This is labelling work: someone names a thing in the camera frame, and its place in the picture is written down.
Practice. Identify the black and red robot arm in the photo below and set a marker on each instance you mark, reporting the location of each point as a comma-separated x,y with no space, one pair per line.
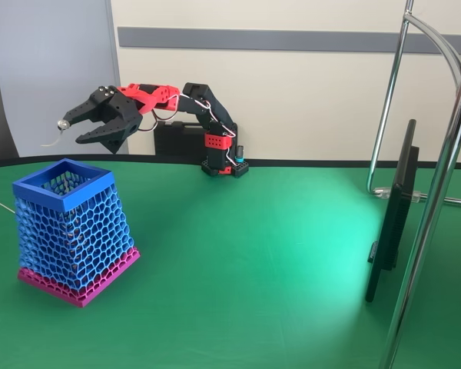
215,111

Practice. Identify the blue and magenta lattice basket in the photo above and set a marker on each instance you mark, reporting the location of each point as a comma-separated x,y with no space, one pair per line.
38,194

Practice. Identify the black plastic case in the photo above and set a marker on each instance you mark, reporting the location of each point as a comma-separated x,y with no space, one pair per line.
176,138

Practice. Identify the green cloth with black border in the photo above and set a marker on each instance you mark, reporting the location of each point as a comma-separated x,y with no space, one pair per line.
253,288

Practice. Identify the clear plastic clip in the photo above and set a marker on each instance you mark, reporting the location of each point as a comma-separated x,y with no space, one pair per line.
384,192

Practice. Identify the chrome tube stand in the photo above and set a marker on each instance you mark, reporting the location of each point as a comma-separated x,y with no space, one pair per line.
420,246

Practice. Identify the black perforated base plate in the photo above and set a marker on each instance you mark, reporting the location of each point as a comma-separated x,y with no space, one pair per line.
242,168

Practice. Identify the gray wall rail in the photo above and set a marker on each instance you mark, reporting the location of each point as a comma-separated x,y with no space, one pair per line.
253,38

